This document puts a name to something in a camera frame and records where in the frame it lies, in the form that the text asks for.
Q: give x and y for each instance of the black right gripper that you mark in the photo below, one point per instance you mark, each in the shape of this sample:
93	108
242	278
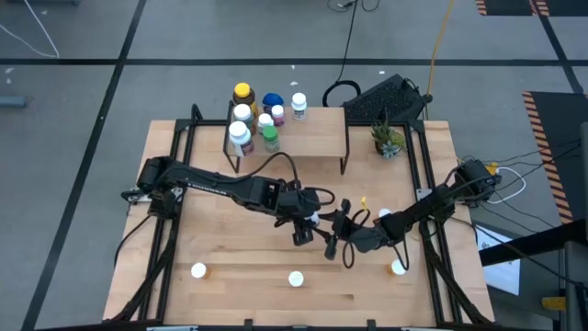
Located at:
363	239

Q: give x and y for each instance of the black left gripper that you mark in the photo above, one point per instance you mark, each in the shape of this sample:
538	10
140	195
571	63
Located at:
296	204

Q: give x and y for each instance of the small white bottle black label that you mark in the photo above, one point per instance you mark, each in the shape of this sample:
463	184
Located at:
314	219

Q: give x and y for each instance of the green caffeine bottle green cap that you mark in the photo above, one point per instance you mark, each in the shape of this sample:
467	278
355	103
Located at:
270	133

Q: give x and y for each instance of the large white bottle maroon label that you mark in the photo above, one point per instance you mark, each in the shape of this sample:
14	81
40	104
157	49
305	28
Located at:
238	130

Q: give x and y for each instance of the pink bottle white cap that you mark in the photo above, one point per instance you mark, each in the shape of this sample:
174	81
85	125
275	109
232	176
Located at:
278	110

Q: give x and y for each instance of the white bottle colourful label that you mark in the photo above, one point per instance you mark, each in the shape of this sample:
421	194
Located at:
298	99

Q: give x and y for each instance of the bottle with blue cap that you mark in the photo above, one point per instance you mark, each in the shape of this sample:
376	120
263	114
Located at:
273	99

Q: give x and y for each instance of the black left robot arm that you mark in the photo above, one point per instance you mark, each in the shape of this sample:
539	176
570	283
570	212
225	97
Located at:
216	184

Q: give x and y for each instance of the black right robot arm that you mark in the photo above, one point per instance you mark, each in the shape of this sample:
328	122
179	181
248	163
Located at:
436	207

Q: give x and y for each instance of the wooden shelf black metal legs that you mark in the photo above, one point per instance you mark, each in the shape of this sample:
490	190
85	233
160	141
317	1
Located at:
317	138

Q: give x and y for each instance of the potted succulent plant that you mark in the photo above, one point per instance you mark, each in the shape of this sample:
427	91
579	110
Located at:
388	140

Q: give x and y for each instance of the black keyboard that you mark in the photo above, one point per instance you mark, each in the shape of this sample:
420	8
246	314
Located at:
386	99

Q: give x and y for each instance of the brown bottle yellow cap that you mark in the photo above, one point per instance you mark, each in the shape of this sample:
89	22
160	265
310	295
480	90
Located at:
242	89

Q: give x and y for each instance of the yellow power strip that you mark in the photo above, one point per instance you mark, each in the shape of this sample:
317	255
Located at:
492	169

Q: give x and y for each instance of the white paper sheet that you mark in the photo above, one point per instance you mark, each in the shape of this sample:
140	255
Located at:
500	276

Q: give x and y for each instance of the black slanted beam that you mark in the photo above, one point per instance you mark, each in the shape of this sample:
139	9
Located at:
528	246

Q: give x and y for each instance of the black hazard striped floor mat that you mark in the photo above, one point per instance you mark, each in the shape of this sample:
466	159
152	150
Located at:
565	138
510	7

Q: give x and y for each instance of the grey floor block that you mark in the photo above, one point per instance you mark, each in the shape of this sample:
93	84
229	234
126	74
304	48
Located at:
11	101

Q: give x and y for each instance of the black table edge bracket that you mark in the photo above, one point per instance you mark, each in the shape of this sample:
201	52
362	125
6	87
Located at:
248	324
371	324

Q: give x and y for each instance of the black aluminium table frame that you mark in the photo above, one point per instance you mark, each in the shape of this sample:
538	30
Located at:
206	123

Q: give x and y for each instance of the grey metal post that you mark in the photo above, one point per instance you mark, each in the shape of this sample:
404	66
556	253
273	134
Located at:
576	285

